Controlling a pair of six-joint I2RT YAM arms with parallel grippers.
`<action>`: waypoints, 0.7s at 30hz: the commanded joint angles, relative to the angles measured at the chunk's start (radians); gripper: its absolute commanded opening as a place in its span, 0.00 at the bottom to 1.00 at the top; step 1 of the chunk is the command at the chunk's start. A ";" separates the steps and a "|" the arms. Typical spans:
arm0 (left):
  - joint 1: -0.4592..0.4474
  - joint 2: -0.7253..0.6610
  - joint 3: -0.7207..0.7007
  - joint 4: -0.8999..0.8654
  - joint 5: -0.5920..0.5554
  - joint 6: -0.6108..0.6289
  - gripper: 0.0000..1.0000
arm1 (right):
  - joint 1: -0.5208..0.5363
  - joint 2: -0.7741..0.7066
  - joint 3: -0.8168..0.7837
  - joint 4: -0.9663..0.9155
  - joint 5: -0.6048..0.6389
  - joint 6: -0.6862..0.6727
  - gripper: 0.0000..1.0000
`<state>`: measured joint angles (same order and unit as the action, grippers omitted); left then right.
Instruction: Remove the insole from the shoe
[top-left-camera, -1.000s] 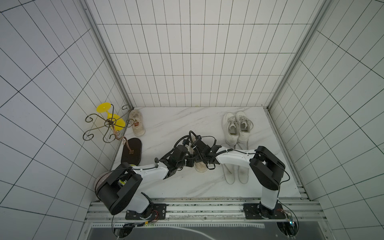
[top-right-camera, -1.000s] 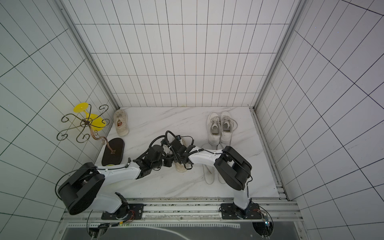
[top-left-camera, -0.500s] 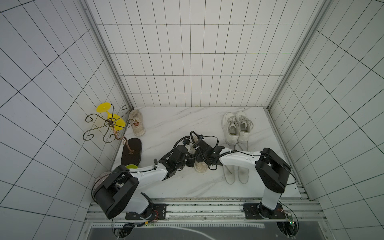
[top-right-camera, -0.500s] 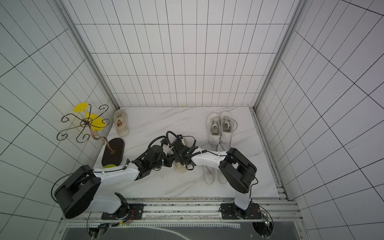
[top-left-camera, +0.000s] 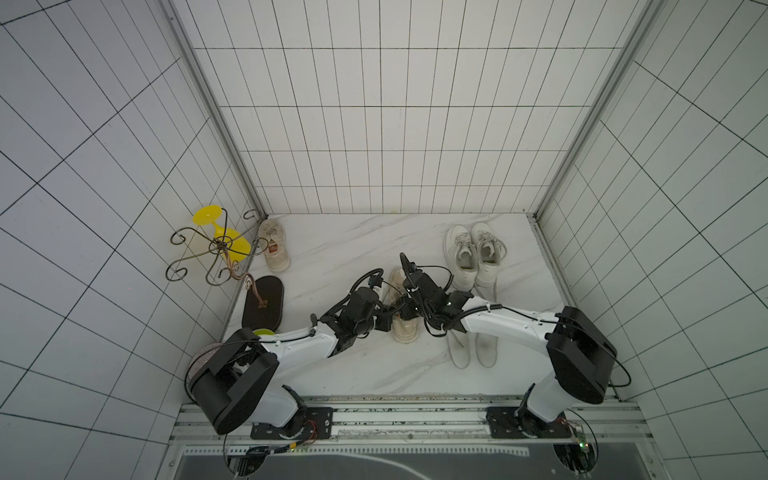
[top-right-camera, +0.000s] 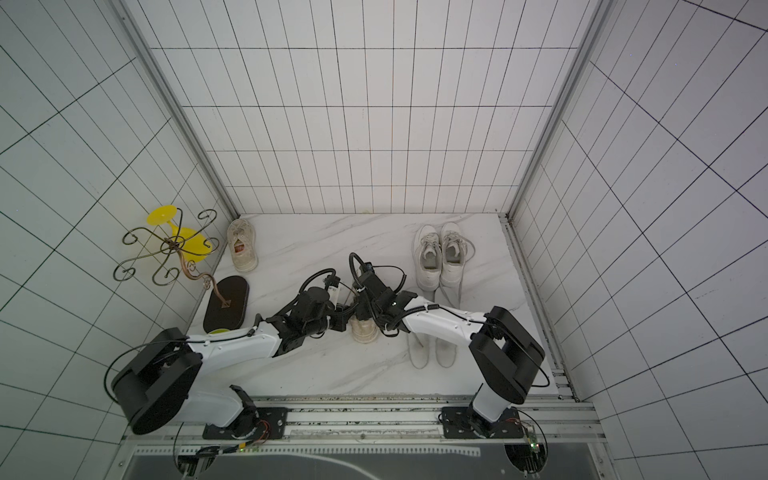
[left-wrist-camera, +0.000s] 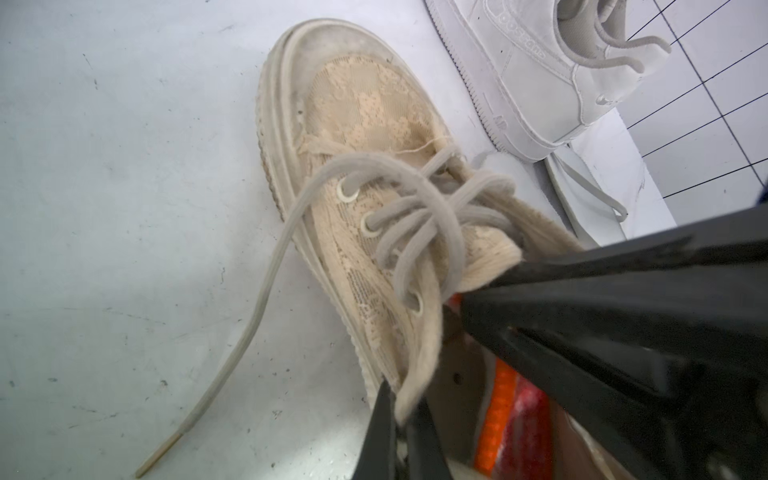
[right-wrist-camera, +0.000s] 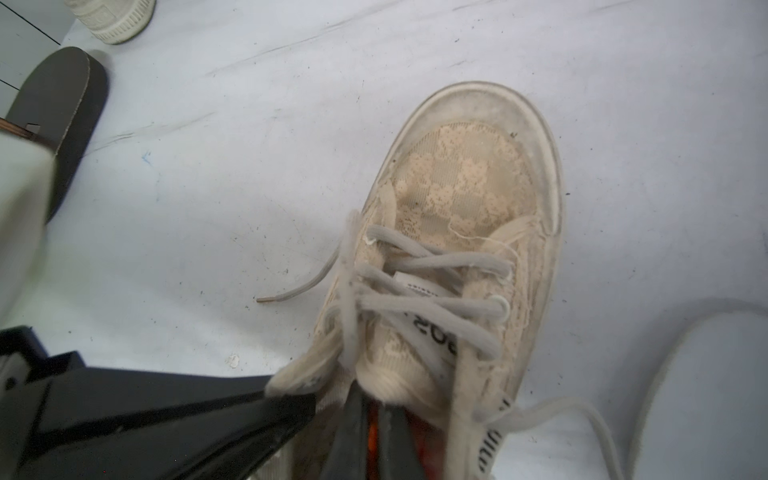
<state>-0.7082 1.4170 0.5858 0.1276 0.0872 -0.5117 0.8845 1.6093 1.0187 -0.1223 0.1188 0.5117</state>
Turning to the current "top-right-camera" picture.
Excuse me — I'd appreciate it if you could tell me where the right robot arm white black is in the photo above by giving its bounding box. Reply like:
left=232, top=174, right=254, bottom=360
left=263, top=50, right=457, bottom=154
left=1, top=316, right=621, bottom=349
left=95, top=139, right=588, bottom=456
left=353, top=269, right=545, bottom=424

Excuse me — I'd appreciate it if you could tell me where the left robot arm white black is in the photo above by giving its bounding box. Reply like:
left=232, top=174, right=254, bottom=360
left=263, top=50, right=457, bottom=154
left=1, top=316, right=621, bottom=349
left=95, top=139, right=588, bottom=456
left=105, top=287, right=358, bottom=435

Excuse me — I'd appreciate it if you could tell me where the beige sneaker red label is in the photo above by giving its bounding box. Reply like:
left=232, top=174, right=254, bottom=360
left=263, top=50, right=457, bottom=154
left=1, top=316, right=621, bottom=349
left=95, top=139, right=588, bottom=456
left=350, top=281, right=379, bottom=344
left=227, top=219, right=258, bottom=273

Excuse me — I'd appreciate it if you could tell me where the aluminium mounting rail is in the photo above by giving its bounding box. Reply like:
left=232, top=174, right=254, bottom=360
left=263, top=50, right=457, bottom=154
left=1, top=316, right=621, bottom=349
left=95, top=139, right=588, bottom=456
left=122, top=394, right=604, bottom=448

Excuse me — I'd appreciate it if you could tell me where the dark oval stand base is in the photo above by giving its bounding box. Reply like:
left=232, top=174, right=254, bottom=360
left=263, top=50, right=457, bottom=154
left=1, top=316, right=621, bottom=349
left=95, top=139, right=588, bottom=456
left=203, top=275, right=249, bottom=333

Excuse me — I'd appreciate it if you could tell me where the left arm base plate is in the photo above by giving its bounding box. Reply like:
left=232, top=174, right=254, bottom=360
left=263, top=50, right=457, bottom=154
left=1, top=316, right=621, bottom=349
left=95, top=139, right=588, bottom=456
left=202, top=407, right=289, bottom=441

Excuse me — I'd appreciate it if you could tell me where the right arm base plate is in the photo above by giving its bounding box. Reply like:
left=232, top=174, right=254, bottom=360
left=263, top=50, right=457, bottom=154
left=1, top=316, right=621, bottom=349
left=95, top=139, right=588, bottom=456
left=438, top=406, right=525, bottom=440

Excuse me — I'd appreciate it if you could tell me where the white leather sneaker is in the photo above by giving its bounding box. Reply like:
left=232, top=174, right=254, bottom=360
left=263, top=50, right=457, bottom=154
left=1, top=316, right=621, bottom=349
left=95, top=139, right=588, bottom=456
left=440, top=222, right=476, bottom=288
left=412, top=225, right=442, bottom=292

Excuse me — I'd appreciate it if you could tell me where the grey shoe insole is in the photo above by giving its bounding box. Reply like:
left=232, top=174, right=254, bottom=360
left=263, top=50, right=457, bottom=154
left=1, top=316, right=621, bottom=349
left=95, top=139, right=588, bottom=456
left=407, top=333, right=430, bottom=370
left=435, top=339, right=457, bottom=368

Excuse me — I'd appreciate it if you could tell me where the yellow plastic funnel cup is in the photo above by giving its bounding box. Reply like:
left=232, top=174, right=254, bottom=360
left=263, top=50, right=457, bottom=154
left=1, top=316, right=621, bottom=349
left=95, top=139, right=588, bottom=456
left=147, top=205, right=215, bottom=263

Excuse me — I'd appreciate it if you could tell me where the scrolled metal wire stand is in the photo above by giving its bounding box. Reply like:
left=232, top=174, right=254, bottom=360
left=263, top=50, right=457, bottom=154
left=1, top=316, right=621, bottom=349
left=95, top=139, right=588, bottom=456
left=113, top=207, right=220, bottom=291

